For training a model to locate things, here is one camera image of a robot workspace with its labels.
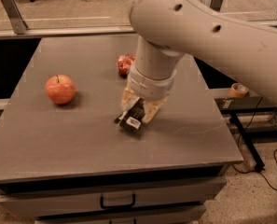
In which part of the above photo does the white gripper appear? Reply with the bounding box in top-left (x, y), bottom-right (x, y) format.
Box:
top-left (121, 65), bottom-right (176, 124)

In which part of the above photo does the black rxbar chocolate wrapper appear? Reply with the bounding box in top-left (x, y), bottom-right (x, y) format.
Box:
top-left (114, 98), bottom-right (145, 132)

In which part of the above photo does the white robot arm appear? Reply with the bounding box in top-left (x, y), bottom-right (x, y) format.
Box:
top-left (121, 0), bottom-right (277, 122)

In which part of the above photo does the red apple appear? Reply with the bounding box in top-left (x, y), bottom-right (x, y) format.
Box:
top-left (45, 75), bottom-right (76, 105)

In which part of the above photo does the crushed orange soda can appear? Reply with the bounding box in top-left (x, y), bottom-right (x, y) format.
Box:
top-left (117, 54), bottom-right (136, 77)

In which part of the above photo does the grey side shelf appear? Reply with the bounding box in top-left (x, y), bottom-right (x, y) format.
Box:
top-left (211, 88), bottom-right (271, 113)

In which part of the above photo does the orange tape roll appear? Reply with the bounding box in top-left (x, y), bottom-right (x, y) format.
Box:
top-left (230, 83), bottom-right (249, 98)

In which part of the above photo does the upper grey drawer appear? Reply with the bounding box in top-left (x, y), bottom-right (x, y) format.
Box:
top-left (0, 176), bottom-right (226, 217)

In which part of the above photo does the grey drawer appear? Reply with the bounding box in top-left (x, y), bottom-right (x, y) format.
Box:
top-left (0, 176), bottom-right (226, 217)
top-left (35, 205), bottom-right (206, 224)

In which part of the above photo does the lower grey drawer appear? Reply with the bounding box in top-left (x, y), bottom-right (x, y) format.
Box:
top-left (35, 205), bottom-right (206, 224)

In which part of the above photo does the black metal frame leg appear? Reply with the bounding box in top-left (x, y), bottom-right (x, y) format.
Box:
top-left (229, 113), bottom-right (265, 173)

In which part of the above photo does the black upper drawer handle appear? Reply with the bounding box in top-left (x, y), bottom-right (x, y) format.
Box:
top-left (99, 194), bottom-right (136, 210)

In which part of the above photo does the black cable on floor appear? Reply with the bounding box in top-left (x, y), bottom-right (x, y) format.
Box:
top-left (231, 96), bottom-right (277, 192)

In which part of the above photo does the left metal railing bracket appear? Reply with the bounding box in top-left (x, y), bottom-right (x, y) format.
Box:
top-left (0, 0), bottom-right (28, 35)

